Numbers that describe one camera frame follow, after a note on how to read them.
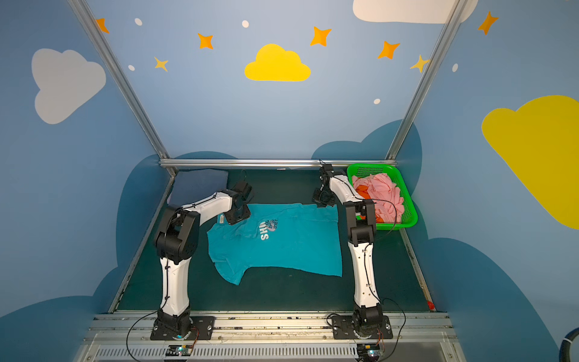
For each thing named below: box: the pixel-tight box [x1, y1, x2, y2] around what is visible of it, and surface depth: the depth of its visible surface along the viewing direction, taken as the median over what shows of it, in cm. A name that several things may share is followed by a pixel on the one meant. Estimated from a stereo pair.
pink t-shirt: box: [352, 172, 405, 224], surface depth 108 cm
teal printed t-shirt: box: [207, 202, 343, 286], surface depth 98 cm
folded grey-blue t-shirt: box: [166, 168, 229, 208], surface depth 117 cm
